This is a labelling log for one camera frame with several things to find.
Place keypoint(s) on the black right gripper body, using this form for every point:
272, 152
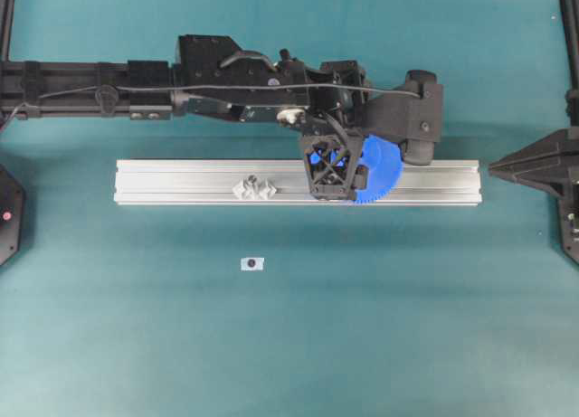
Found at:
568, 214

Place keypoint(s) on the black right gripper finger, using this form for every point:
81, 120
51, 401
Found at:
563, 142
534, 179

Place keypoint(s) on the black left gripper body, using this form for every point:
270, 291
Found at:
334, 103

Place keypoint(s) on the large blue gear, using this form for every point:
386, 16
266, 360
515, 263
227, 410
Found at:
380, 168

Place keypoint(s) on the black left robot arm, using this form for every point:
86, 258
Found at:
213, 77

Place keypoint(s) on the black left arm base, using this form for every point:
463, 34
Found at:
11, 215

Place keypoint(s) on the white tape marker black dot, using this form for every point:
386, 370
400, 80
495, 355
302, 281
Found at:
252, 264

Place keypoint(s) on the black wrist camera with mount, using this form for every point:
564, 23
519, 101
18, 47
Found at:
409, 116

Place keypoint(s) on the grey bracket beside bare shaft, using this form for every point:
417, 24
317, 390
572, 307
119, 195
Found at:
244, 190

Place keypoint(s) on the black frame post right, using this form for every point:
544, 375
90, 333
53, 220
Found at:
569, 13

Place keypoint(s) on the black frame post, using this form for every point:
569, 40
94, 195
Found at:
6, 24
569, 13

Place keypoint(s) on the aluminium extrusion rail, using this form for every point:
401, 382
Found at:
205, 182

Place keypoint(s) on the black frame post left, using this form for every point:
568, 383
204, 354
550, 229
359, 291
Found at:
6, 24

